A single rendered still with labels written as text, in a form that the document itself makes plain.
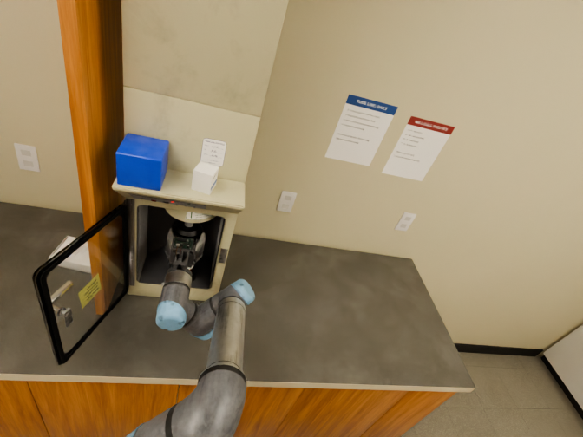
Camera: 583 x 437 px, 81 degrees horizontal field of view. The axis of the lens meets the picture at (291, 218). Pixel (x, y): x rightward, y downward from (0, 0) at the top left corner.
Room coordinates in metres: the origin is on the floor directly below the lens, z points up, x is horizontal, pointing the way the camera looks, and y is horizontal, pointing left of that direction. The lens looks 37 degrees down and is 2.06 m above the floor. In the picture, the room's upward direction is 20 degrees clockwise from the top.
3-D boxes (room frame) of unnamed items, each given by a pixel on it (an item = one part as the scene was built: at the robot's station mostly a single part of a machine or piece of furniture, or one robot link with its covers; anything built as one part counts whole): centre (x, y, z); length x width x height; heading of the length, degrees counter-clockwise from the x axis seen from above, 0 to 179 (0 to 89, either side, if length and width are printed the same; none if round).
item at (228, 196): (0.71, 0.29, 1.46); 0.32 x 0.11 x 0.10; 108
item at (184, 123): (0.88, 0.35, 1.33); 0.32 x 0.25 x 0.77; 108
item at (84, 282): (0.54, 0.46, 1.19); 0.30 x 0.01 x 0.40; 177
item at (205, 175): (0.72, 0.25, 1.54); 0.05 x 0.05 x 0.06; 4
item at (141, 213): (0.88, 0.35, 1.19); 0.26 x 0.24 x 0.35; 108
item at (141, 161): (0.67, 0.39, 1.56); 0.10 x 0.10 x 0.09; 18
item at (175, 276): (0.61, 0.25, 1.24); 0.08 x 0.05 x 0.08; 108
